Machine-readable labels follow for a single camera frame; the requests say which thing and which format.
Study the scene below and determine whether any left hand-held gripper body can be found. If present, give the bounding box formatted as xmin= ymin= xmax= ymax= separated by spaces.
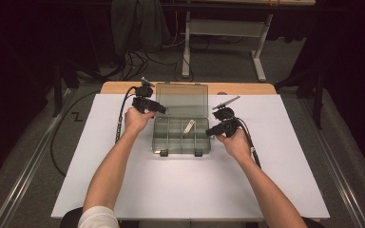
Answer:
xmin=132 ymin=77 xmax=156 ymax=114

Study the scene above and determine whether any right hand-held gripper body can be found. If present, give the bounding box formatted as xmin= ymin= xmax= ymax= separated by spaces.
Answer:
xmin=212 ymin=95 xmax=243 ymax=138

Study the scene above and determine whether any small white cylinder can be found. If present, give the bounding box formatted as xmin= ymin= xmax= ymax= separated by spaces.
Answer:
xmin=182 ymin=119 xmax=197 ymax=135

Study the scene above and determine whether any green plastic compartment box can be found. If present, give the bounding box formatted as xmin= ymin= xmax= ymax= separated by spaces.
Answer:
xmin=151 ymin=83 xmax=212 ymax=157

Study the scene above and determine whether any person's left hand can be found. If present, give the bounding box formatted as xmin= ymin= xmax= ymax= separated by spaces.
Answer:
xmin=124 ymin=106 xmax=156 ymax=134

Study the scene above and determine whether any person's right hand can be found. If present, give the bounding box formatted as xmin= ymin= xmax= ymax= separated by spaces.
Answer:
xmin=215 ymin=128 xmax=253 ymax=162

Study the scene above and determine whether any grey hanging cloth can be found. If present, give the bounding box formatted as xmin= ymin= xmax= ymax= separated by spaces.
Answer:
xmin=110 ymin=0 xmax=171 ymax=56

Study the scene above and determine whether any white table cover sheet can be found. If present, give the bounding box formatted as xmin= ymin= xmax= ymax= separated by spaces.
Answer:
xmin=50 ymin=93 xmax=331 ymax=220

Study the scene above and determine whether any black metal stand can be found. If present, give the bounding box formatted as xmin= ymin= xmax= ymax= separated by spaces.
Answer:
xmin=274 ymin=67 xmax=326 ymax=130
xmin=51 ymin=60 xmax=80 ymax=118

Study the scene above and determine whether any person's white sleeve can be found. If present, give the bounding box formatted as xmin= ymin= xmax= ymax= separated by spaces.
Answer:
xmin=77 ymin=205 xmax=121 ymax=228

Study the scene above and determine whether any person's right knee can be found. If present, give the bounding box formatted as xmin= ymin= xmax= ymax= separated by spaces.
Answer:
xmin=302 ymin=218 xmax=326 ymax=228

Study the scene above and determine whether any person's knee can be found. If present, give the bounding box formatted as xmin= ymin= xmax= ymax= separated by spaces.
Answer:
xmin=60 ymin=207 xmax=85 ymax=228
xmin=302 ymin=218 xmax=326 ymax=228

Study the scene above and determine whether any person's left knee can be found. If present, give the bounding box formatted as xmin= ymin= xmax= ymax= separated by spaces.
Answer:
xmin=60 ymin=207 xmax=85 ymax=228

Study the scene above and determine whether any bundle of black floor cables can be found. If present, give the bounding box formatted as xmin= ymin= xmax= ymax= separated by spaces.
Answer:
xmin=107 ymin=48 xmax=194 ymax=83

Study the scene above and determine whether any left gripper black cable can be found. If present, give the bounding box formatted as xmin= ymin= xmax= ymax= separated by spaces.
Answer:
xmin=115 ymin=85 xmax=139 ymax=145

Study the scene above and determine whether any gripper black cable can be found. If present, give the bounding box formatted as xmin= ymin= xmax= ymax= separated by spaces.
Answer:
xmin=115 ymin=85 xmax=139 ymax=145
xmin=236 ymin=117 xmax=262 ymax=169

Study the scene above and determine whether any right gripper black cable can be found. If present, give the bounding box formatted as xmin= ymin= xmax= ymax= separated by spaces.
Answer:
xmin=236 ymin=117 xmax=262 ymax=169

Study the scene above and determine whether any white metal desk frame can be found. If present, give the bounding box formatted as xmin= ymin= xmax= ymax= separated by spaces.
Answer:
xmin=181 ymin=11 xmax=274 ymax=83

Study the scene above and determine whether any long black floor cable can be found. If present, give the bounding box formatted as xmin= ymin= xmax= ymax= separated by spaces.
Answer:
xmin=49 ymin=90 xmax=101 ymax=178

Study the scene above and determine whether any aluminium floor rail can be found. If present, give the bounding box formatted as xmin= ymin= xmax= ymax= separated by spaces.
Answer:
xmin=0 ymin=88 xmax=72 ymax=228
xmin=300 ymin=98 xmax=365 ymax=228

